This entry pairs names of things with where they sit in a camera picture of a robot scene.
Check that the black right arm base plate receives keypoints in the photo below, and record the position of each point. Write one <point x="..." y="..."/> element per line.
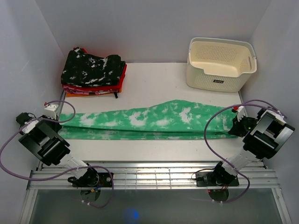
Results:
<point x="210" y="178"/>

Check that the cream perforated plastic basket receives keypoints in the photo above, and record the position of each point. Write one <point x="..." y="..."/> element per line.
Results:
<point x="222" y="65"/>

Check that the black white patterned folded trousers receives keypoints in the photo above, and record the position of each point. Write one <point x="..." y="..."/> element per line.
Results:
<point x="91" y="67"/>

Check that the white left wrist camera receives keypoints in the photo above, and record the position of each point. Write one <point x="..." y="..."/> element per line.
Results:
<point x="51" y="110"/>

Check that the pink patterned folded trousers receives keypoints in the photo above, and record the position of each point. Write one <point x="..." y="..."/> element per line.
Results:
<point x="72" y="90"/>

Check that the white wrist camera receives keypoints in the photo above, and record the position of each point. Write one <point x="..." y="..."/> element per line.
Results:
<point x="240" y="112"/>
<point x="51" y="110"/>

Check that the red folded trousers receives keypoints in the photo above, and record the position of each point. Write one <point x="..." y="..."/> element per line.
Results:
<point x="118" y="81"/>

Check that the green tie-dye trousers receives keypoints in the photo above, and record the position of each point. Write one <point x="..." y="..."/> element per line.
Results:
<point x="172" y="120"/>

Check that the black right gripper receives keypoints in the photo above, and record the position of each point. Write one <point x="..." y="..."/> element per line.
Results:
<point x="237" y="129"/>

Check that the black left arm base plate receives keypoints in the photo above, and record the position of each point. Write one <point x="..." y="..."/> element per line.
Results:
<point x="105" y="179"/>

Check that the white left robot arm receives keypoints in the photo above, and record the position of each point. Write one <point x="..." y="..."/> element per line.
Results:
<point x="41" y="138"/>

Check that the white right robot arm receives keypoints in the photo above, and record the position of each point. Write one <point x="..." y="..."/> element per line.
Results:
<point x="263" y="137"/>

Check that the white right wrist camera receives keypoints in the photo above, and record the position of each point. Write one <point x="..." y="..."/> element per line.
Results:
<point x="240" y="112"/>

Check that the orange folded trousers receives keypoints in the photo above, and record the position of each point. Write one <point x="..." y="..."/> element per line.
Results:
<point x="115" y="93"/>

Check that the aluminium rail frame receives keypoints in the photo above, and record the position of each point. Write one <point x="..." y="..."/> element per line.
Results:
<point x="158" y="164"/>

